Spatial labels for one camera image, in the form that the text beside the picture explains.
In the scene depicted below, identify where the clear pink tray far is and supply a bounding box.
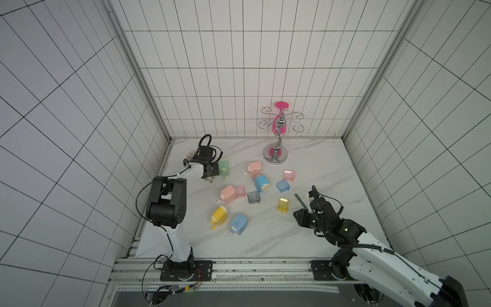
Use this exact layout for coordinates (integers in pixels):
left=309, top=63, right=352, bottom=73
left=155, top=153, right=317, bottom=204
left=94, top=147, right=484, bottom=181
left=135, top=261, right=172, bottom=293
left=283, top=170, right=295, bottom=182

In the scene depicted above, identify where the light green pencil sharpener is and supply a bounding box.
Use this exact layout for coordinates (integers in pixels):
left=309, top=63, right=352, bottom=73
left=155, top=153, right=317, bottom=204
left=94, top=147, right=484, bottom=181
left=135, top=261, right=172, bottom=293
left=218, top=159, right=230, bottom=180

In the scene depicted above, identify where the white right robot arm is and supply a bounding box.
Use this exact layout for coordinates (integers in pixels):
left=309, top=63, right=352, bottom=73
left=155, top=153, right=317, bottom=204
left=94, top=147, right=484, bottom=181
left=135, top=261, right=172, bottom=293
left=294, top=187, right=469, bottom=306

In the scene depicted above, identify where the chrome jewelry stand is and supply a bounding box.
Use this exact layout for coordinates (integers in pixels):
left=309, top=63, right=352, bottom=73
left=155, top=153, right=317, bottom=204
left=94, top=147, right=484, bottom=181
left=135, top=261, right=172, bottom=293
left=258, top=101, right=304, bottom=165

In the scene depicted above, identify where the clear yellow tray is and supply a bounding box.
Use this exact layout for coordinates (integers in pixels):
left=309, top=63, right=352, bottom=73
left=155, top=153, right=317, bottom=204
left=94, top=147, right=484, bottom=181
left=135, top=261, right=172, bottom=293
left=277, top=198, right=289, bottom=213

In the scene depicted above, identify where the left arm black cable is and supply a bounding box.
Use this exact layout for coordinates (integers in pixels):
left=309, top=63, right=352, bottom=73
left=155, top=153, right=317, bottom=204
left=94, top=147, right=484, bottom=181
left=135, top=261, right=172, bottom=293
left=135, top=134, right=223, bottom=269

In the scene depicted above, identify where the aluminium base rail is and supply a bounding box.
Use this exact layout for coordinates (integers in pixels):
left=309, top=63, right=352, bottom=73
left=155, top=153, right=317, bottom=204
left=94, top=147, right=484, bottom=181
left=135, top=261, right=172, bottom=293
left=109, top=258, right=339, bottom=290

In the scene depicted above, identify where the pink pencil sharpener far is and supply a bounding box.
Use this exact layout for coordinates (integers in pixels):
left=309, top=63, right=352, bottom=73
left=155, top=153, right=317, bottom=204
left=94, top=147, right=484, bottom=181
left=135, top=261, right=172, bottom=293
left=244, top=161, right=262, bottom=179

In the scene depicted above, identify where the patterned ceramic bowl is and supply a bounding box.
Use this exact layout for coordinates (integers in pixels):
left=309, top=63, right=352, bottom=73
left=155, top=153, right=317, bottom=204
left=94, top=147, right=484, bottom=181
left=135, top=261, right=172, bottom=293
left=183, top=150, right=197, bottom=166

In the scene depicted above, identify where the clear grey tray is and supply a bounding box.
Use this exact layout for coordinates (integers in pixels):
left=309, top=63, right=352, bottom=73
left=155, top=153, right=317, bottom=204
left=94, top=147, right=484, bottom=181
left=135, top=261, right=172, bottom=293
left=247, top=191, right=261, bottom=204

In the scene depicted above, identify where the clear blue tray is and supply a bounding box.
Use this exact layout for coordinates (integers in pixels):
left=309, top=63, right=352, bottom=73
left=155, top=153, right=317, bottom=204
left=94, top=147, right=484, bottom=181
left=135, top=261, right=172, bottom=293
left=276, top=180, right=290, bottom=193

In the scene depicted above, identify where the yellow pencil sharpener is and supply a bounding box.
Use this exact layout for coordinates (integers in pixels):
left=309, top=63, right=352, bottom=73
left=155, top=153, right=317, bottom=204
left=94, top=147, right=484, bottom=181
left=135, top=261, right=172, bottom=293
left=210, top=205, right=228, bottom=230

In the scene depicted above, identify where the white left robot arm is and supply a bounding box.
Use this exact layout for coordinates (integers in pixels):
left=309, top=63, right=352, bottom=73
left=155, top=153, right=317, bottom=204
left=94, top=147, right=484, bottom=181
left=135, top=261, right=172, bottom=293
left=144, top=145, right=221, bottom=279

